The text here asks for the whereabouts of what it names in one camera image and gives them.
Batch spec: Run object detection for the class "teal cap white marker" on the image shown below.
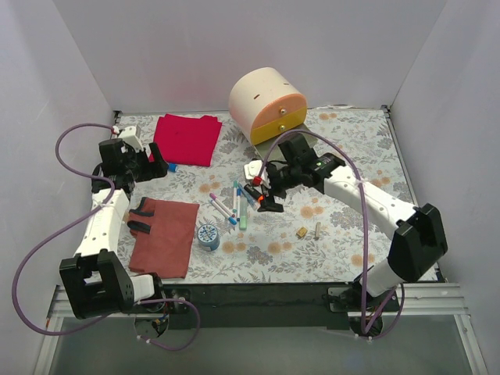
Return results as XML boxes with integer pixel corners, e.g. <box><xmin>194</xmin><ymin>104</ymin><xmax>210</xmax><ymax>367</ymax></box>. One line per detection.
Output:
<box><xmin>232</xmin><ymin>180</ymin><xmax>238</xmax><ymax>216</ymax></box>

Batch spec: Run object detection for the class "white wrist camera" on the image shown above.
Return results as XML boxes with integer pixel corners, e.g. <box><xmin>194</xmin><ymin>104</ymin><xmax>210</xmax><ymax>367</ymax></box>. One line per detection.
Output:
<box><xmin>111</xmin><ymin>126</ymin><xmax>145</xmax><ymax>152</ymax></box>
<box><xmin>244</xmin><ymin>159</ymin><xmax>270</xmax><ymax>187</ymax></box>

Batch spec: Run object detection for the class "purple cap white marker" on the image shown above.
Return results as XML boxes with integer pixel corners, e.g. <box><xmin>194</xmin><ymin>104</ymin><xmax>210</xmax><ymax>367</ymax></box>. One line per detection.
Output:
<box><xmin>209</xmin><ymin>193</ymin><xmax>236</xmax><ymax>219</ymax></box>

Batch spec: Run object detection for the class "black orange highlighter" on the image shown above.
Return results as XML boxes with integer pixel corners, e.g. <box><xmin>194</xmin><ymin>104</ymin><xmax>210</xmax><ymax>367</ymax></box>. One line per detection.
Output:
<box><xmin>244</xmin><ymin>184</ymin><xmax>266</xmax><ymax>211</ymax></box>

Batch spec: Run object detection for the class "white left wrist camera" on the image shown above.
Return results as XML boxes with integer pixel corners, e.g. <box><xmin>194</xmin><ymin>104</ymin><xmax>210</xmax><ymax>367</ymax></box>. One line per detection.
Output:
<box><xmin>111</xmin><ymin>126</ymin><xmax>145</xmax><ymax>152</ymax></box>

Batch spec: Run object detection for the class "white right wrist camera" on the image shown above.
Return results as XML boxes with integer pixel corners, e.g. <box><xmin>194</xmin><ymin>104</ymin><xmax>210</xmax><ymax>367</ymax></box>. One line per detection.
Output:
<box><xmin>244</xmin><ymin>159</ymin><xmax>270</xmax><ymax>187</ymax></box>

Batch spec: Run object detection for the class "rust brown folded garment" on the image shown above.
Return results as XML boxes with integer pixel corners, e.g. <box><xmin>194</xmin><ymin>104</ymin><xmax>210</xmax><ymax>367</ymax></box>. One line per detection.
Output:
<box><xmin>127</xmin><ymin>197</ymin><xmax>199</xmax><ymax>279</ymax></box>

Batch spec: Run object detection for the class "blue patterned tape roll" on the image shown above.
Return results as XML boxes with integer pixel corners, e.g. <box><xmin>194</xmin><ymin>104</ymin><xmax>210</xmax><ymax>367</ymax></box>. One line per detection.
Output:
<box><xmin>197</xmin><ymin>224</ymin><xmax>220</xmax><ymax>252</ymax></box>

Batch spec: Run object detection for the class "blue cap white marker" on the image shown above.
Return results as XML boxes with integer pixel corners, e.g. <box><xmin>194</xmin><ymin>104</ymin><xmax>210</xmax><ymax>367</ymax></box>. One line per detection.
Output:
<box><xmin>210</xmin><ymin>200</ymin><xmax>238</xmax><ymax>226</ymax></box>

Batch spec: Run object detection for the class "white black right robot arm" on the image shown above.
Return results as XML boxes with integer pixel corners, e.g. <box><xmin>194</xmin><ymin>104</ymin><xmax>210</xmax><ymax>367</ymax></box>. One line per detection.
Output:
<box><xmin>252</xmin><ymin>130</ymin><xmax>448</xmax><ymax>311</ymax></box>

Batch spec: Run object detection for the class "blue pen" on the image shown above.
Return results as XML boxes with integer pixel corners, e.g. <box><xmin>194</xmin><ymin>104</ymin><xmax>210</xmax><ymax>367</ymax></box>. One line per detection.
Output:
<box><xmin>237</xmin><ymin>184</ymin><xmax>258</xmax><ymax>211</ymax></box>

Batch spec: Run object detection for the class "red folded cloth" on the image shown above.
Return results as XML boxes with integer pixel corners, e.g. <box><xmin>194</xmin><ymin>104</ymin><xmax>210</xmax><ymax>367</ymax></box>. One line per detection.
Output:
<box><xmin>153</xmin><ymin>114</ymin><xmax>222</xmax><ymax>167</ymax></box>

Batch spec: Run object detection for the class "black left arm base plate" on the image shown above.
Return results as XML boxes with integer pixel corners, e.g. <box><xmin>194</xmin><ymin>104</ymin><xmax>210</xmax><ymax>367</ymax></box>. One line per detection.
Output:
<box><xmin>126</xmin><ymin>289</ymin><xmax>195</xmax><ymax>314</ymax></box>

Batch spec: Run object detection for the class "aluminium frame rail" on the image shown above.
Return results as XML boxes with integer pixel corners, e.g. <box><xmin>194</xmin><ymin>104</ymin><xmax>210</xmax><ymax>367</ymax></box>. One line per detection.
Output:
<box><xmin>34</xmin><ymin>283</ymin><xmax>488</xmax><ymax>374</ymax></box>

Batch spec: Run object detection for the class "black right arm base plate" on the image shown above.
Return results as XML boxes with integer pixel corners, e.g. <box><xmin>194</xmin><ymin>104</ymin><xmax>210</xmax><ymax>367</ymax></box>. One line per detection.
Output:
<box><xmin>325</xmin><ymin>285</ymin><xmax>399</xmax><ymax>313</ymax></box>

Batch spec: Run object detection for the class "small brass sharpener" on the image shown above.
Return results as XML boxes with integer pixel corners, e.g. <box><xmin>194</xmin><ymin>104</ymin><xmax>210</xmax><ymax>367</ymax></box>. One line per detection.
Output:
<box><xmin>296</xmin><ymin>227</ymin><xmax>308</xmax><ymax>238</ymax></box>

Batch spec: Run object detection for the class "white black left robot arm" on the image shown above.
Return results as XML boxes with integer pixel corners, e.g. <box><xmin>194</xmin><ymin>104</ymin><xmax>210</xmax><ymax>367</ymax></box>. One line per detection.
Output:
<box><xmin>59</xmin><ymin>135</ymin><xmax>168</xmax><ymax>320</ymax></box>

